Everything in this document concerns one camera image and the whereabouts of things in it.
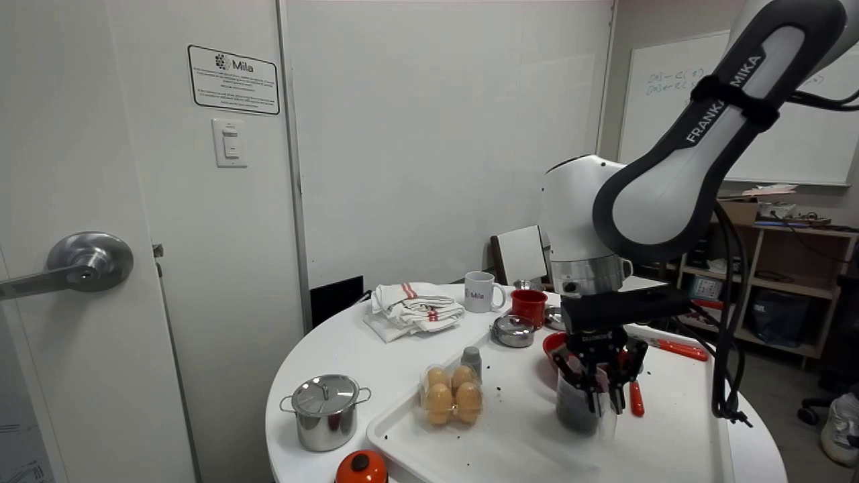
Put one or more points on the light switch plate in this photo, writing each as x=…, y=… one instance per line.
x=229, y=142

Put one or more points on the red bowl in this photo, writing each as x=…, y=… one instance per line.
x=551, y=345

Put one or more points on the chair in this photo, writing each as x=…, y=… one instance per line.
x=520, y=255

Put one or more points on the white mug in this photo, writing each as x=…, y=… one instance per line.
x=480, y=293

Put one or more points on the grey shaker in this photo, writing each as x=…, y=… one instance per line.
x=471, y=359

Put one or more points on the whiteboard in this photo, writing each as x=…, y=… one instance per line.
x=654, y=100

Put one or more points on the black panel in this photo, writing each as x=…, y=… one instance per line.
x=335, y=300

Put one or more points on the white shoe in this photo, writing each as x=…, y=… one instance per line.
x=842, y=429

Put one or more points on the clear carton of eggs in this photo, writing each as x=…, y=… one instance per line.
x=451, y=399

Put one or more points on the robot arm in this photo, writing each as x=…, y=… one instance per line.
x=658, y=194

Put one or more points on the wooden shelf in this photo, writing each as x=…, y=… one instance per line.
x=785, y=265

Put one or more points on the small steel pot with lid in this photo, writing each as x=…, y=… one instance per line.
x=513, y=332

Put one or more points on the wall sign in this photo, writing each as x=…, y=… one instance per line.
x=233, y=79

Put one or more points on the orange lid with black knob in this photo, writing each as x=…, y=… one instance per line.
x=361, y=469

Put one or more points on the small steel lid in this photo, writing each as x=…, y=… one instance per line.
x=553, y=318

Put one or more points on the cardboard box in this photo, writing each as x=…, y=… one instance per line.
x=739, y=211

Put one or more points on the door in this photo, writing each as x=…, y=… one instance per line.
x=74, y=168

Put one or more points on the small steel cup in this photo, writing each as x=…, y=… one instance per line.
x=527, y=284

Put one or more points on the dark bag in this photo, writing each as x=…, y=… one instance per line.
x=778, y=318

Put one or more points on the white cloth with red stripes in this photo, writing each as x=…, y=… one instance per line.
x=409, y=310

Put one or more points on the white tray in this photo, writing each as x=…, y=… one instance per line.
x=523, y=436

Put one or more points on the clear plastic jug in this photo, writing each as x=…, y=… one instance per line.
x=574, y=412

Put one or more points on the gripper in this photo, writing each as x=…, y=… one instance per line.
x=597, y=337

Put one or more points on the red cup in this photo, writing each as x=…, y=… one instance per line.
x=529, y=305

